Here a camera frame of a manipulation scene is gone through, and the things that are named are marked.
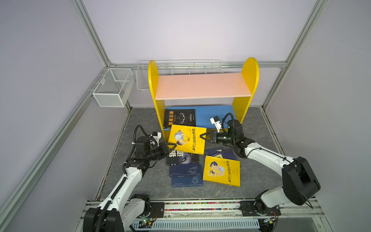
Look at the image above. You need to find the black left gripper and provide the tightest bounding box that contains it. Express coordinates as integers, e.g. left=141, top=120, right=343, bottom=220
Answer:
left=146, top=142, right=176, bottom=161

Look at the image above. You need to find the yellow cartoon book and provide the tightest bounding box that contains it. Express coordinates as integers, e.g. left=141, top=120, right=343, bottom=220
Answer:
left=168, top=125, right=207, bottom=155
left=203, top=156, right=241, bottom=187

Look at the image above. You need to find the black wolf book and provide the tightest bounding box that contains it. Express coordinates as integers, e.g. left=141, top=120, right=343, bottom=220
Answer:
left=166, top=150, right=200, bottom=166

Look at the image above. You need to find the black book orange title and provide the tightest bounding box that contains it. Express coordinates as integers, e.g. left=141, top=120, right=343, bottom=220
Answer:
left=163, top=109, right=196, bottom=129

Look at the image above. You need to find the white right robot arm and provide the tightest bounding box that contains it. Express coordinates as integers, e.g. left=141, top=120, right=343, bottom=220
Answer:
left=200, top=119, right=321, bottom=215

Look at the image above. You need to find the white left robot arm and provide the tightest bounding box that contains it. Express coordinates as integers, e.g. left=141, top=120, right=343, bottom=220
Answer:
left=82, top=132, right=177, bottom=232

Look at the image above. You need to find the blue book under yellow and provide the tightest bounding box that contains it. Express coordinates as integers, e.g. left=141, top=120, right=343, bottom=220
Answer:
left=204, top=147, right=237, bottom=160

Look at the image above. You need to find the blue book bottom stack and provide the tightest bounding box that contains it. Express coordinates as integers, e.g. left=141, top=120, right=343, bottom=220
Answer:
left=169, top=163, right=203, bottom=188

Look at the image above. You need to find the yellow bookshelf with coloured shelves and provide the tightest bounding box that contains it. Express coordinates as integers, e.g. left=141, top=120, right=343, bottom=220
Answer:
left=148, top=58, right=260, bottom=127

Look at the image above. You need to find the white mesh basket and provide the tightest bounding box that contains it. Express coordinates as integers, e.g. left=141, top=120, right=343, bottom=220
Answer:
left=93, top=68, right=135, bottom=108

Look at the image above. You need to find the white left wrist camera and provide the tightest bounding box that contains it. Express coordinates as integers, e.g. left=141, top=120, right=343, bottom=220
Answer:
left=150, top=131, right=162, bottom=143

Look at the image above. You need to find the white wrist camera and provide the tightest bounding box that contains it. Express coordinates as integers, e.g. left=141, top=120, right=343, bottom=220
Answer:
left=150, top=131, right=162, bottom=143
left=210, top=116, right=222, bottom=132

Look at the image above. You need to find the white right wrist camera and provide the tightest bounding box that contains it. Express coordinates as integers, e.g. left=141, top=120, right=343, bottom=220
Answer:
left=210, top=116, right=222, bottom=132

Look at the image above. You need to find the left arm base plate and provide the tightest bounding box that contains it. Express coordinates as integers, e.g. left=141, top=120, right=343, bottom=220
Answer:
left=137, top=202, right=165, bottom=218

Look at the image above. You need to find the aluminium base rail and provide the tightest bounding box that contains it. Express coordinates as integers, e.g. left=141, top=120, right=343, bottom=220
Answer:
left=76, top=198, right=331, bottom=232

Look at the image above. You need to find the white wire rack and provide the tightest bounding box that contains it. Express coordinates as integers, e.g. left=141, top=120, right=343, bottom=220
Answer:
left=136, top=60, right=223, bottom=92

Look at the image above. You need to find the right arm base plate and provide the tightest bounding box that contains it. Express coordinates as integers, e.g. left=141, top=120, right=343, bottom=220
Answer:
left=239, top=201, right=281, bottom=217

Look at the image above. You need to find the aluminium frame rail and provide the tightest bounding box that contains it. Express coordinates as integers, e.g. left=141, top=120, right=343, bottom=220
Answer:
left=1, top=1, right=127, bottom=232

